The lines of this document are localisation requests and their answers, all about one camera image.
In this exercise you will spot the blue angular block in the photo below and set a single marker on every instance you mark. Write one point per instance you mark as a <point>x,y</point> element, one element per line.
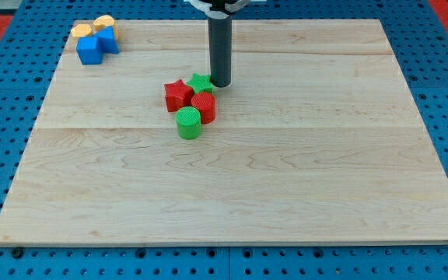
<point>107,40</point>

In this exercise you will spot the red star block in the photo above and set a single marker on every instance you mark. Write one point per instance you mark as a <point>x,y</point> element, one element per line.
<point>177,95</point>

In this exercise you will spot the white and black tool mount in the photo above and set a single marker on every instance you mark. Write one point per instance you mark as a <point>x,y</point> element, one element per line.
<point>219,9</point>

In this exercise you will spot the green star block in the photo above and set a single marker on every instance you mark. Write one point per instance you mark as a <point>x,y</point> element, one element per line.
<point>200,83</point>

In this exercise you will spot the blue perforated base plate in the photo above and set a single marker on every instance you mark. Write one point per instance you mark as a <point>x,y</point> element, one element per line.
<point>29,54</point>

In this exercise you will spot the yellow rounded block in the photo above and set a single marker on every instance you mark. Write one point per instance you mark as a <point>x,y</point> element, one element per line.
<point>105,21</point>

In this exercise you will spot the red cylinder block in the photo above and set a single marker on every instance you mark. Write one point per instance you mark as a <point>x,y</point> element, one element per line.
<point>204,102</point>

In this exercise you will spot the green cylinder block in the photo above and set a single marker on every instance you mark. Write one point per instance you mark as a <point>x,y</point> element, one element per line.
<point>188,121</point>

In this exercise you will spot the blue cube block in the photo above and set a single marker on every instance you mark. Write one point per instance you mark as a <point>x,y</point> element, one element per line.
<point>89,51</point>

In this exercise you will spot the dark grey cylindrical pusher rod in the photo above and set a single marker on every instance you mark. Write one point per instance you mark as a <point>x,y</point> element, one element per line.
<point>220,50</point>

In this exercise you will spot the light wooden board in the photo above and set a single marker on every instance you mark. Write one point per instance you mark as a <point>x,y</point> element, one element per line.
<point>316,142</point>

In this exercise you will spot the yellow hexagon block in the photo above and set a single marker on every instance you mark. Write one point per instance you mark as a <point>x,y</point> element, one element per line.
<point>81,30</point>

